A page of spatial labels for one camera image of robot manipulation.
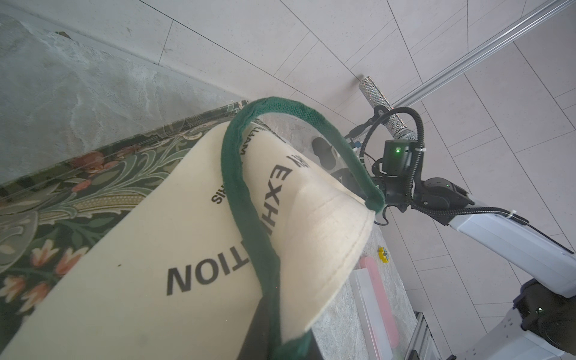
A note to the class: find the yellow tape measure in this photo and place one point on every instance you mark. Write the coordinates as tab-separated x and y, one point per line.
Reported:
383	255

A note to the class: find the silver microphone on stand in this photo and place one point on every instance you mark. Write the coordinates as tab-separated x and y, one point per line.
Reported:
395	126

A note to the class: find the cream canvas tote bag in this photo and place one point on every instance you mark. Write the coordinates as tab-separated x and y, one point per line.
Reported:
227	241

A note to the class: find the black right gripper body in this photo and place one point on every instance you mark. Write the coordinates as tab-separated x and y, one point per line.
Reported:
347	179

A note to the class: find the translucent pink pencil case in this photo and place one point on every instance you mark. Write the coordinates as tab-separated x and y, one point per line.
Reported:
385	308

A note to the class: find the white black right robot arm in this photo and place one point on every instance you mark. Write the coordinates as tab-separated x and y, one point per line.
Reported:
541	321

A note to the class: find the aluminium mounting rail frame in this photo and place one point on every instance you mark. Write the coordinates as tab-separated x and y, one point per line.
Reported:
422	345

